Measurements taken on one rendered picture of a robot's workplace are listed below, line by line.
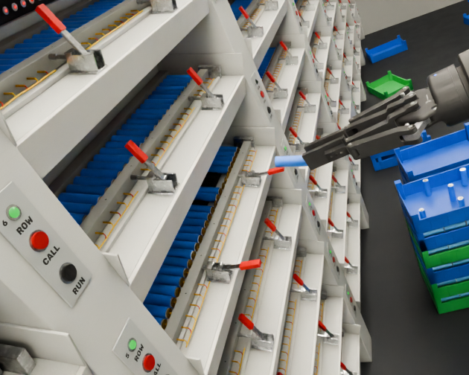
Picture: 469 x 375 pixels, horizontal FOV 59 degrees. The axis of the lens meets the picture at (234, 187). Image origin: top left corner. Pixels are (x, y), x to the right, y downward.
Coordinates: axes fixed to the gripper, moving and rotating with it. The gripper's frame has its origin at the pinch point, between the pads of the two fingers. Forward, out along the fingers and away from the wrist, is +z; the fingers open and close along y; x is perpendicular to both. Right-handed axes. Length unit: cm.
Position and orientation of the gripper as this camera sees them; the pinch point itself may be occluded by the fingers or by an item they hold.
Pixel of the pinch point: (327, 149)
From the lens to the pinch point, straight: 66.8
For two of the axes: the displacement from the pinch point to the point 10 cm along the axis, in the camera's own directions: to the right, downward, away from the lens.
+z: -7.8, 3.4, 5.2
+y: 2.4, -6.0, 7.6
